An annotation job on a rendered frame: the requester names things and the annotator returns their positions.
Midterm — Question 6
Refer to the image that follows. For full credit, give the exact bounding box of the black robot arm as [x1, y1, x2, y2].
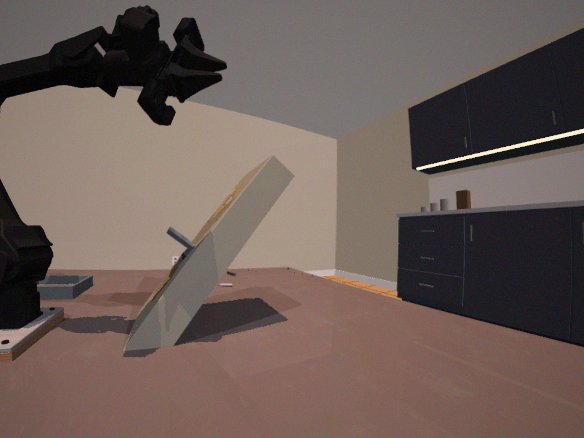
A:
[0, 5, 166, 330]

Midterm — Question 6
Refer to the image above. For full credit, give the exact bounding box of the beige service panel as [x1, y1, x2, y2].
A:
[123, 155, 295, 351]

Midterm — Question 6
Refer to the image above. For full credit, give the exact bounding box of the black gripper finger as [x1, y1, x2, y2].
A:
[180, 35, 227, 72]
[165, 62, 223, 103]

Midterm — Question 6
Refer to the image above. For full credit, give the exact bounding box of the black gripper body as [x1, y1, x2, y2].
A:
[125, 17, 205, 126]

